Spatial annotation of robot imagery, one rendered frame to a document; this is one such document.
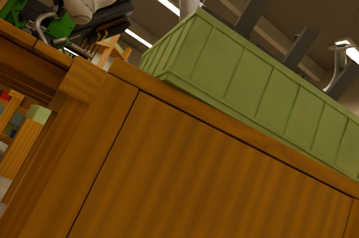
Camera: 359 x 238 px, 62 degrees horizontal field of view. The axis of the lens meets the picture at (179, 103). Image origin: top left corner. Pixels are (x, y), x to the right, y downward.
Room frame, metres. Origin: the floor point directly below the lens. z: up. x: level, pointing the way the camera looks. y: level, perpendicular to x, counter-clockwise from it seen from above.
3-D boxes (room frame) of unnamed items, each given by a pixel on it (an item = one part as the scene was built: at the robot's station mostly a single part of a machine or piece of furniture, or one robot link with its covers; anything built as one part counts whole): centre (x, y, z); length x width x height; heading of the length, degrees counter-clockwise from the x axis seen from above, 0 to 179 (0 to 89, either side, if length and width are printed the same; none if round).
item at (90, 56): (1.81, 0.82, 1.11); 0.39 x 0.16 x 0.03; 111
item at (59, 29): (1.65, 0.80, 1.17); 0.13 x 0.12 x 0.20; 21
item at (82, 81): (1.80, 0.63, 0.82); 1.50 x 0.14 x 0.15; 21
